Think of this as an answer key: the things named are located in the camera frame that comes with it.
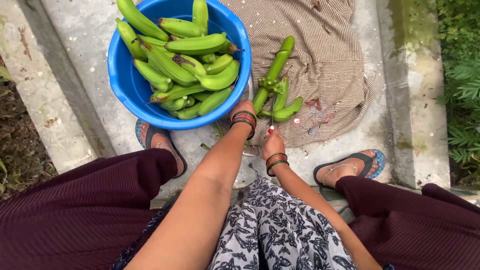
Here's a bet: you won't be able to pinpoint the person's left hand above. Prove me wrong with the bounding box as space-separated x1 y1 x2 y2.
230 100 257 116

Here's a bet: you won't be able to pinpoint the person's right hand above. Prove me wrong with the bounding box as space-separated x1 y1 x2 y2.
260 128 287 161

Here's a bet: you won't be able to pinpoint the red handled knife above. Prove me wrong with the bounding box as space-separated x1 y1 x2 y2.
266 95 276 136

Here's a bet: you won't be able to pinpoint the green banana stalk with bananas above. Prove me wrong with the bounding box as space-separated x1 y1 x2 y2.
252 36 303 123

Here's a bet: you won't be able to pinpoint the red green bangles right wrist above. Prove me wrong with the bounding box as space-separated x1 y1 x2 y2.
265 152 290 177

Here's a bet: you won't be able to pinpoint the red green bangles wrist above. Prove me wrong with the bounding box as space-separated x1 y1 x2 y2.
230 110 258 141
265 152 290 177

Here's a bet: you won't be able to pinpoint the red green bangles left wrist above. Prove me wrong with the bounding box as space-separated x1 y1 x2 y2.
230 110 258 141

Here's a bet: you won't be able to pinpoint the gold right anklet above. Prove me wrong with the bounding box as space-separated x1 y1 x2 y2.
321 163 359 187

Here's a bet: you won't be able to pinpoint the gold anklet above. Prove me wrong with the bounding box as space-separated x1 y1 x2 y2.
155 142 179 161
321 163 359 187

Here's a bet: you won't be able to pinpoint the brown checked cloth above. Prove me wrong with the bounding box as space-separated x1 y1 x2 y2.
215 0 376 156

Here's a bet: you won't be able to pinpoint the blue black right sandal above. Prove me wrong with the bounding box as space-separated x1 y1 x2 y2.
313 149 386 189

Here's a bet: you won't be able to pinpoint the blue black sandal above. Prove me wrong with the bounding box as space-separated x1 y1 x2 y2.
313 149 386 189
135 119 188 179

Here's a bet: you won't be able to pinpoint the white black floral garment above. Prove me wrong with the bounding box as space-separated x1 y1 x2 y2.
207 172 358 270

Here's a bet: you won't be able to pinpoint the gold left anklet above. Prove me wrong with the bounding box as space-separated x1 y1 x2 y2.
155 142 179 161

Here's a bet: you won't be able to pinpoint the pile of green bananas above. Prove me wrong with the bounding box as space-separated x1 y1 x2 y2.
115 0 244 121

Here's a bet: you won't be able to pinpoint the blue black left sandal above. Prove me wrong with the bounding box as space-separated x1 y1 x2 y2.
135 119 188 179

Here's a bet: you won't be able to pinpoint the blue plastic basin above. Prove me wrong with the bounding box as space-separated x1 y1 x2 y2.
107 0 252 131

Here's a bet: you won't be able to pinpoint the green plants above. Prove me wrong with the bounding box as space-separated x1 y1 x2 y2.
436 0 480 182

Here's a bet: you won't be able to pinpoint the maroon ribbed trousers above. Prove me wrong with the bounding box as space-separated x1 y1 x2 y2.
0 148 480 270

